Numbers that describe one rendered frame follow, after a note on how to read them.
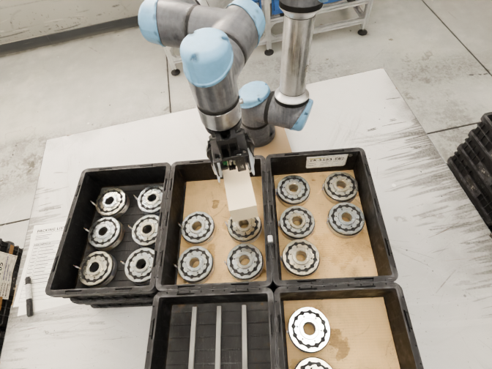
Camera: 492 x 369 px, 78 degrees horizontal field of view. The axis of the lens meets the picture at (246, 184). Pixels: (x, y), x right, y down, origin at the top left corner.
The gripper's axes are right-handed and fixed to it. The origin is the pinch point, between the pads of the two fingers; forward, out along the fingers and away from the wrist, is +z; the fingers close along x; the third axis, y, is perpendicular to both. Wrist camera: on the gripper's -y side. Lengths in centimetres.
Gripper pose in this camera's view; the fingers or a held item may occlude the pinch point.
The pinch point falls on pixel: (235, 168)
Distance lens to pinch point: 74.1
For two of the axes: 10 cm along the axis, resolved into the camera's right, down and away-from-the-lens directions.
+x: 9.8, -2.1, 0.0
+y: 1.8, 8.4, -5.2
